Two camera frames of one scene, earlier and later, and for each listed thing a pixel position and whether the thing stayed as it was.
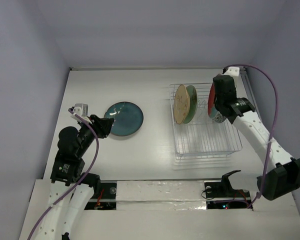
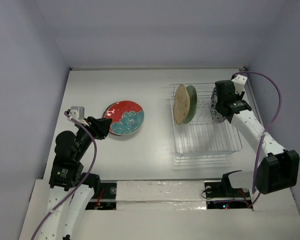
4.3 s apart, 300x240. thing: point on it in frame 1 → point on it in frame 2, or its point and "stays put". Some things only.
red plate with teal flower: [212, 110] → [127, 117]
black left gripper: [103, 125] stays put
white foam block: [160, 195] stays put
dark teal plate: [128, 118] stays put
